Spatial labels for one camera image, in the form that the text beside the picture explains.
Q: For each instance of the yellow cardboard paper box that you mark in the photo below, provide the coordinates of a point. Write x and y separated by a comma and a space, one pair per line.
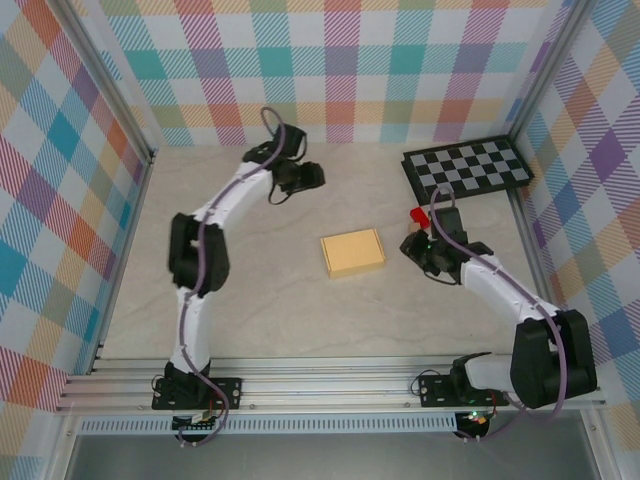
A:
352, 252

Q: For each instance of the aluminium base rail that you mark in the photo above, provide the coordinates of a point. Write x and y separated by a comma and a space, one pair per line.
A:
325, 385

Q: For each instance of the black grey checkerboard panel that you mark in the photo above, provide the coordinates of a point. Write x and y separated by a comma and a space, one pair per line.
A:
467, 170

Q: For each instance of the red block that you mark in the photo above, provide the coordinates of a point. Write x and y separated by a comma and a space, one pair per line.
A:
419, 216

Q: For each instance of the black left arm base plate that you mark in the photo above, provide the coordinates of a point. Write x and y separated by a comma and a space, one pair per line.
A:
230, 392

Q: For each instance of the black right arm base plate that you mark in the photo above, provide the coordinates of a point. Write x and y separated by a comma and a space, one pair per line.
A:
435, 390

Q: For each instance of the aluminium corner post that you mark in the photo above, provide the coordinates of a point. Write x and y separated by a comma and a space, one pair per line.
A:
548, 70
117, 90

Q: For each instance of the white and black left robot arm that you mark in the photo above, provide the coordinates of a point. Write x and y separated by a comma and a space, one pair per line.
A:
197, 330

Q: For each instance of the small circuit board with LEDs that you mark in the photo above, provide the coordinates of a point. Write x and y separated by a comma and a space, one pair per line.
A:
475, 417

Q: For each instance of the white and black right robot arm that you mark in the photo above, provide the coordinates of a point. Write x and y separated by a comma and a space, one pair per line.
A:
495, 295

